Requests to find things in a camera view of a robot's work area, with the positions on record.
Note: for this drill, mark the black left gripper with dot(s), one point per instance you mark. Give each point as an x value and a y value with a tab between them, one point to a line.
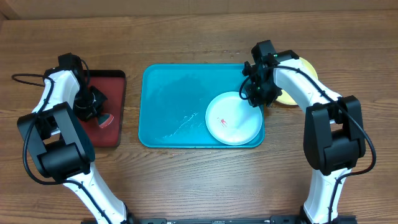
84	115

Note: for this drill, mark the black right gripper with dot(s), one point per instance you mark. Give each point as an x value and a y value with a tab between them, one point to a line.
255	102

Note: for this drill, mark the yellow-green plate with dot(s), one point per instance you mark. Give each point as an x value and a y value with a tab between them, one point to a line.
285	98

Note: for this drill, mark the light blue plate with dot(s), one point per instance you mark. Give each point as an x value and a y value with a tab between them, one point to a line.
232	120

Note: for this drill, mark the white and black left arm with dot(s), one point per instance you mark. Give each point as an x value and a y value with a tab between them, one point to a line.
57	150

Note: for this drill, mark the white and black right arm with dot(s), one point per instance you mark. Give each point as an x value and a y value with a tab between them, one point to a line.
335	143

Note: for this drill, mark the dark red water tray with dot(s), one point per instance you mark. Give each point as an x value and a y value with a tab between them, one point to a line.
112	83

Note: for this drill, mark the teal plastic serving tray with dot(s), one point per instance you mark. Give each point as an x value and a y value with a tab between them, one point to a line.
174	100

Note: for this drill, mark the brown cardboard back panel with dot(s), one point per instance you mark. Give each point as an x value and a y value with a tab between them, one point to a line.
58	9

